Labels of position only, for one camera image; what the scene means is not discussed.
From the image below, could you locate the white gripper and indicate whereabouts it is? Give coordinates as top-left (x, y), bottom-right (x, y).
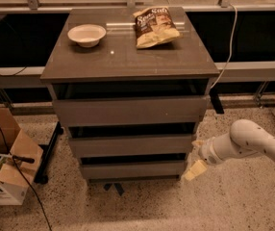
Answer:
top-left (184, 137), bottom-right (223, 181)

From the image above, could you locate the grey bottom drawer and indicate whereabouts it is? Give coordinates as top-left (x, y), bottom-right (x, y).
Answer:
top-left (80, 161), bottom-right (187, 179)

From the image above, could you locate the grey drawer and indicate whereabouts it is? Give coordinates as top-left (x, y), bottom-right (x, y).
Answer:
top-left (68, 135), bottom-right (195, 158)
top-left (53, 96), bottom-right (208, 127)
top-left (80, 161), bottom-right (187, 179)

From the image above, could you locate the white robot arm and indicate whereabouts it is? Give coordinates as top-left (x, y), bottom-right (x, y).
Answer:
top-left (184, 119), bottom-right (275, 181)

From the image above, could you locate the grey top drawer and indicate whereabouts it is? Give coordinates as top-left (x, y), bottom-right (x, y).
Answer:
top-left (53, 96), bottom-right (208, 127)

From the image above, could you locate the grey middle drawer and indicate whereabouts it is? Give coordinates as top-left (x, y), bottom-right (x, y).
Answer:
top-left (68, 135), bottom-right (195, 158)

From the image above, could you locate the grey drawer cabinet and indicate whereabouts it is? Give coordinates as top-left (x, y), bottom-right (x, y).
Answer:
top-left (41, 7), bottom-right (218, 189)

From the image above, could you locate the open cardboard box left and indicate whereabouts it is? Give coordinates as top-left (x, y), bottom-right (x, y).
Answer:
top-left (0, 108), bottom-right (43, 206)

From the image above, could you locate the black stand leg right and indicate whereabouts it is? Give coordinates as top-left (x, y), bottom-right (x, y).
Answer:
top-left (210, 89), bottom-right (224, 115)

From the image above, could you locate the black stand leg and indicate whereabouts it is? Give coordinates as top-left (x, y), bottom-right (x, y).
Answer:
top-left (210, 89), bottom-right (224, 115)
top-left (35, 122), bottom-right (63, 184)

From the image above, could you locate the yellow brown chip bag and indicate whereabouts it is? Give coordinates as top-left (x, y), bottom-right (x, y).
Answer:
top-left (134, 7), bottom-right (180, 49)

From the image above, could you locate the black stand leg left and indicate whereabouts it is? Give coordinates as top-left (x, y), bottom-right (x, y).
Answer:
top-left (35, 122), bottom-right (63, 184)

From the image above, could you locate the white bowl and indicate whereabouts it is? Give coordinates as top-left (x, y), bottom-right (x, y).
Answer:
top-left (67, 24), bottom-right (106, 48)

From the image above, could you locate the white cable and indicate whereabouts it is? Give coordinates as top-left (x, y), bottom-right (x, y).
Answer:
top-left (210, 4), bottom-right (238, 90)

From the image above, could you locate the black handled tool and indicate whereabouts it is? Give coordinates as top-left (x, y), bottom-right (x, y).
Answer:
top-left (0, 153), bottom-right (35, 164)

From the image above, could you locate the black cable on floor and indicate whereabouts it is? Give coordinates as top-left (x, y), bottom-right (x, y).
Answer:
top-left (0, 106), bottom-right (53, 231)

